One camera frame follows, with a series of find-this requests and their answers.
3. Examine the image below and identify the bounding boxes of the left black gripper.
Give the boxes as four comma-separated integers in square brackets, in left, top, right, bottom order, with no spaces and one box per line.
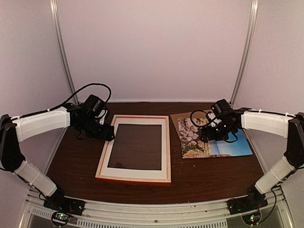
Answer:
[78,116,114,141]

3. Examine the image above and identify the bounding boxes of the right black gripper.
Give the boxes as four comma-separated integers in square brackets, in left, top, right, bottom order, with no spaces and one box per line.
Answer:
[201,120,235,143]

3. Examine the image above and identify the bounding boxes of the white mat board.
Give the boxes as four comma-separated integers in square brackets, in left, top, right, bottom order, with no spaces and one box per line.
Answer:
[101,117,168,178]

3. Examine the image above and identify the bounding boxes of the wooden picture frame red edge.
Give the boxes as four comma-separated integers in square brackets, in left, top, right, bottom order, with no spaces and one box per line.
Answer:
[95,114,172,187]

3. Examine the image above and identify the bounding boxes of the clear acrylic sheet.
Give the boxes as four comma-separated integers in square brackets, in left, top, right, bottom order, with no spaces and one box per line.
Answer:
[107,124,162,171]

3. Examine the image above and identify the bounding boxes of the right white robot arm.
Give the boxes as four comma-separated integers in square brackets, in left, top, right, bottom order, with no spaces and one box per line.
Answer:
[198,99,304,210]

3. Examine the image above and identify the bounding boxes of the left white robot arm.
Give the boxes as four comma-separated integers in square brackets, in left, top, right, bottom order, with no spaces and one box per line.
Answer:
[0,95,114,211]

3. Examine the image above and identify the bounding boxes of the landscape photo print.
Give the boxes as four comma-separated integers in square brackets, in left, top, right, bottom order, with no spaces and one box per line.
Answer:
[178,118,253,159]

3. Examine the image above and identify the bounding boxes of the brown backing board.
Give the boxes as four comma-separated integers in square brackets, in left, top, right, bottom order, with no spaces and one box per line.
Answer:
[170,112,206,137]

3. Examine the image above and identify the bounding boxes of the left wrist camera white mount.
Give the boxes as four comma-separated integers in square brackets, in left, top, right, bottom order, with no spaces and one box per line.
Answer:
[97,110,109,124]

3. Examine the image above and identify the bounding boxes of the right black cable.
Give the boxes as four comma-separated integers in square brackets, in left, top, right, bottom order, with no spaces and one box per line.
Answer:
[190,109,238,143]

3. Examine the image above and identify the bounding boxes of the black cable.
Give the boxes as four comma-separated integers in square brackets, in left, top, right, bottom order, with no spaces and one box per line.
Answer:
[190,109,238,143]
[47,83,112,140]

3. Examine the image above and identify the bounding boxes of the left black cable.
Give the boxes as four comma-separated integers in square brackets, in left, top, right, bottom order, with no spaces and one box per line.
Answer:
[47,83,112,140]

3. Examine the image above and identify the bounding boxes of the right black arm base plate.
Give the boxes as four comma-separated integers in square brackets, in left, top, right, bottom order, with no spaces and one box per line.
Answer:
[227,196,268,215]

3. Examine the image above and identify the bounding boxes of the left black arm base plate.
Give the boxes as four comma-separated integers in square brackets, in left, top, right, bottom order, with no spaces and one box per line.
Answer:
[43,197,85,216]

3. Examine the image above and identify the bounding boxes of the aluminium front rail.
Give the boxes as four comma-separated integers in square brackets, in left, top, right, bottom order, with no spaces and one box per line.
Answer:
[17,193,295,228]

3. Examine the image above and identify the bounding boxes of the right aluminium corner post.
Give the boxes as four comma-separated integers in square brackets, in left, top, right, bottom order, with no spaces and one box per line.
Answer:
[230,0,259,107]

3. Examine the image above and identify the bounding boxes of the aluminium corner post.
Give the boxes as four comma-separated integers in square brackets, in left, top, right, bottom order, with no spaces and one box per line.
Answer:
[49,0,76,94]
[230,0,259,107]

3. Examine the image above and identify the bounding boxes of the left aluminium corner post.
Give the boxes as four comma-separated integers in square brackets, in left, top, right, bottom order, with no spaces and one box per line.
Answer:
[49,0,76,94]

